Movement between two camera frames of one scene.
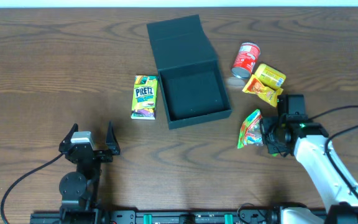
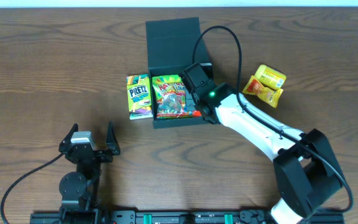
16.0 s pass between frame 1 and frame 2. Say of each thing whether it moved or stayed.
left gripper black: stayed
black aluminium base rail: stayed
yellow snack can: stayed
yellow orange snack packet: stayed
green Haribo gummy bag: moved
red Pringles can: moved
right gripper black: moved
